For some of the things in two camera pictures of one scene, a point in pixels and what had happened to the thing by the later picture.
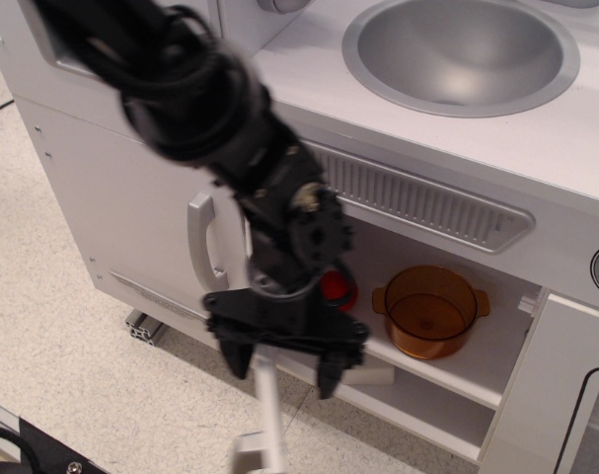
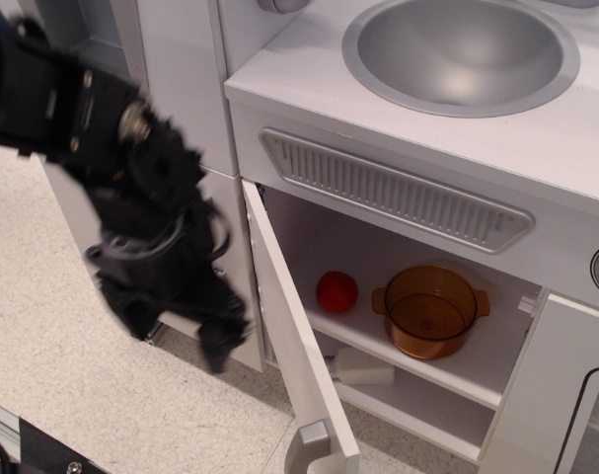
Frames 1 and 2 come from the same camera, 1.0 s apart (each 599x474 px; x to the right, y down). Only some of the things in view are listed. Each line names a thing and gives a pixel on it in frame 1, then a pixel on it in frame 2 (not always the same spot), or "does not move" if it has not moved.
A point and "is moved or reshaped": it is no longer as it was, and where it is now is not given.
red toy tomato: [336, 285] does not move
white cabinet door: [268, 409] is moved or reshaped
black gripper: [306, 323] -> [160, 239]
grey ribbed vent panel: [463, 216] does not move
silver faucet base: [282, 6] does not move
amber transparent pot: [430, 311] does not move
